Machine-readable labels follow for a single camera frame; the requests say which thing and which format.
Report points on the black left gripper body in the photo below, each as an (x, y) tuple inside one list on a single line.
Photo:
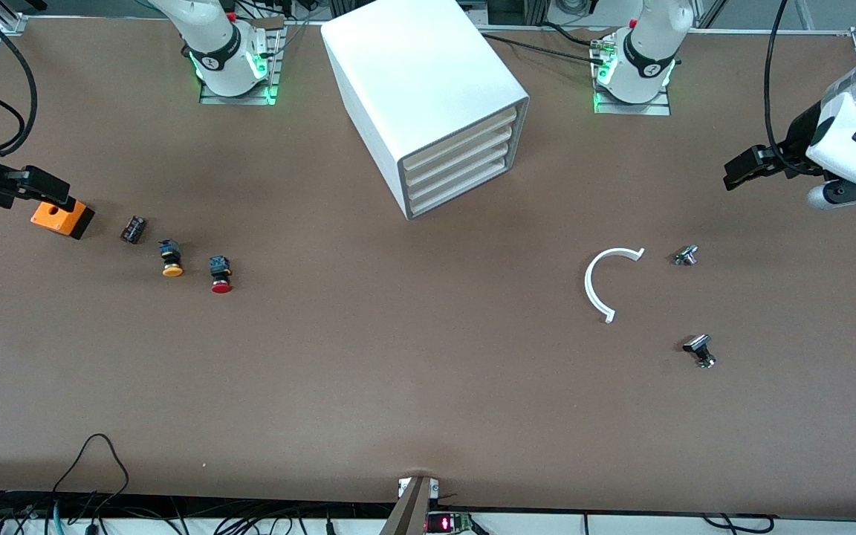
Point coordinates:
[(796, 143)]

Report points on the orange box part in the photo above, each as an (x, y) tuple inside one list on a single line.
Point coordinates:
[(60, 217)]

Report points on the device with red display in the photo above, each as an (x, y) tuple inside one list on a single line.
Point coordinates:
[(446, 523)]

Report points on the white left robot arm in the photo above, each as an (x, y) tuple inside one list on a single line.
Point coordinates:
[(651, 44)]

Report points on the white plastic drawer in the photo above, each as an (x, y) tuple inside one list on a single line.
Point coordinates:
[(461, 173), (461, 157), (461, 189), (461, 140)]

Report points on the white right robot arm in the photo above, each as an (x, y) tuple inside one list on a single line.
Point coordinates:
[(224, 44)]

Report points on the metal T-bolt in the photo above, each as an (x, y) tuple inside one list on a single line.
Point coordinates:
[(699, 347)]

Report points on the red push button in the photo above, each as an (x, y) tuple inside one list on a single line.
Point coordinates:
[(221, 276)]

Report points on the white drawer cabinet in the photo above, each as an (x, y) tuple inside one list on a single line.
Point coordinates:
[(413, 67)]

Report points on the white plastic arc piece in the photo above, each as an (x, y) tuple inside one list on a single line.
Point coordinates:
[(589, 286)]

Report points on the grey metal camera mount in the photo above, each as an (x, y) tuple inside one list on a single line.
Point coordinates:
[(409, 509)]

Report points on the yellow push button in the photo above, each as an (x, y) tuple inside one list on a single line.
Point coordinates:
[(172, 260)]

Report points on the small black switch block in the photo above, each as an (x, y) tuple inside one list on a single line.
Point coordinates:
[(134, 229)]

